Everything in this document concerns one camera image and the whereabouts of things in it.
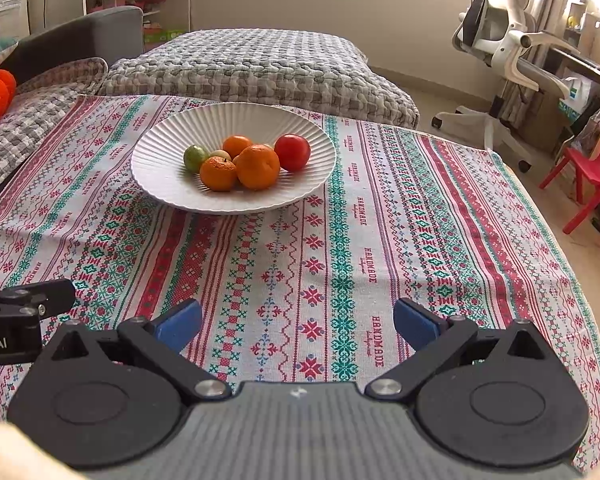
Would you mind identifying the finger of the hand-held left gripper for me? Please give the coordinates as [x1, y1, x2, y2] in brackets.
[0, 279, 77, 317]

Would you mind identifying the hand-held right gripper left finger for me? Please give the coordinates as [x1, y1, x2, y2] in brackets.
[44, 298, 231, 402]

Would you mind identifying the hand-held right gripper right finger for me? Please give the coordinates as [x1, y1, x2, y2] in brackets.
[365, 297, 552, 402]

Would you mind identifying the orange tangerine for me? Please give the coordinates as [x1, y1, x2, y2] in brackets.
[200, 156, 239, 192]

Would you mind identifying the light green apple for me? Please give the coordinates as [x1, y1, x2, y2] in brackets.
[183, 145, 210, 173]

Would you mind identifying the white ribbed plate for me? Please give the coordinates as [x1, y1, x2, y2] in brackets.
[131, 102, 337, 216]

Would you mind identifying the large orange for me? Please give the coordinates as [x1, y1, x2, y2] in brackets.
[233, 144, 281, 191]

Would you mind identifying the red tomato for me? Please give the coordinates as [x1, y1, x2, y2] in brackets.
[274, 134, 311, 172]

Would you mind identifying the patterned striped tablecloth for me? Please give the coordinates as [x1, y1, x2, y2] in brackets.
[0, 94, 600, 480]

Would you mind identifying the beige fuzzy cloth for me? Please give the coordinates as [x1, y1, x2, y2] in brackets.
[0, 422, 87, 480]

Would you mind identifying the grey quilted sofa throw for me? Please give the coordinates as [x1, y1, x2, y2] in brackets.
[0, 57, 111, 208]

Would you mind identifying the small orange kumquat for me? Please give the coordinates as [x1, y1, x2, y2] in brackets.
[222, 135, 254, 159]

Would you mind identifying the white and green bag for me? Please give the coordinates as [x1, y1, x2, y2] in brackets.
[559, 76, 594, 122]

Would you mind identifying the green box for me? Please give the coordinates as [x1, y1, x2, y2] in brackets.
[144, 28, 186, 44]

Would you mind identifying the wooden desk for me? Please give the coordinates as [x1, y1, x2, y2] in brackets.
[550, 0, 600, 161]

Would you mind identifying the white office chair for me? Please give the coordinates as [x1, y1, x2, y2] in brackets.
[431, 0, 583, 173]

